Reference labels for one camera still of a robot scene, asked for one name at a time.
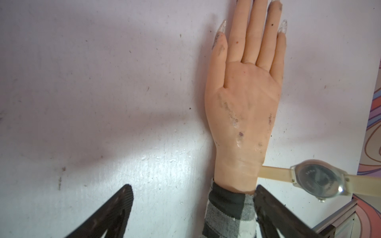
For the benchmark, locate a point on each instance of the plaid sleeve mannequin forearm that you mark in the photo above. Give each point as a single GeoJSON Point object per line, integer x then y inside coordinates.
{"type": "Point", "coordinates": [229, 214]}

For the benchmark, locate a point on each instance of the beige strap wrist watch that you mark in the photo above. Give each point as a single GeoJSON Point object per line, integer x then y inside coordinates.
{"type": "Point", "coordinates": [322, 180]}

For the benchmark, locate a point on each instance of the mannequin hand with glitter nails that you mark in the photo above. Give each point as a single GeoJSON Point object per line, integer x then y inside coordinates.
{"type": "Point", "coordinates": [243, 90]}

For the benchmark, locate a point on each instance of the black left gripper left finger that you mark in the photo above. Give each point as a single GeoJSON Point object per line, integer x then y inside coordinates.
{"type": "Point", "coordinates": [110, 220]}

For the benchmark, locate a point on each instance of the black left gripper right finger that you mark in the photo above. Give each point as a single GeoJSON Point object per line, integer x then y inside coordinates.
{"type": "Point", "coordinates": [275, 219]}

